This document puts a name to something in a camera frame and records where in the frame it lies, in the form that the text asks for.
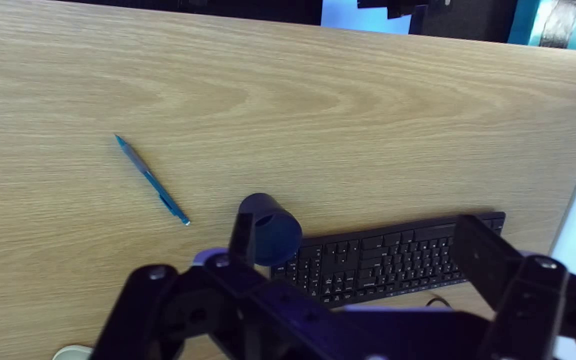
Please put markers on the black keyboard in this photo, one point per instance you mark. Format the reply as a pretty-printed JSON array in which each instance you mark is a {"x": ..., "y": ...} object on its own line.
[{"x": 388, "y": 260}]

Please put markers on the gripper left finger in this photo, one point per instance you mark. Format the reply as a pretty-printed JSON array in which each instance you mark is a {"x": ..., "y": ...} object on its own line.
[{"x": 188, "y": 305}]

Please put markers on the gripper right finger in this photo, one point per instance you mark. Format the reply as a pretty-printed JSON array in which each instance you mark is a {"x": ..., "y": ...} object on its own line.
[{"x": 523, "y": 290}]

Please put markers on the blue pen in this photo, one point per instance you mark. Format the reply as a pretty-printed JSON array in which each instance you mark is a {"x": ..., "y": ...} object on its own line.
[{"x": 152, "y": 180}]

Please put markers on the teal and silver panel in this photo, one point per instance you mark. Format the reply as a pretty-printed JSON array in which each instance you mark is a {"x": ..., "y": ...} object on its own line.
[{"x": 550, "y": 22}]

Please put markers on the white round object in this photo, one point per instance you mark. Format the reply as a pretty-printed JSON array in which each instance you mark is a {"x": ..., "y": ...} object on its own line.
[{"x": 72, "y": 353}]

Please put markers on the dark blue cup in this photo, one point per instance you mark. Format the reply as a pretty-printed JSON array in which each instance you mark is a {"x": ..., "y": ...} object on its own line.
[{"x": 274, "y": 231}]

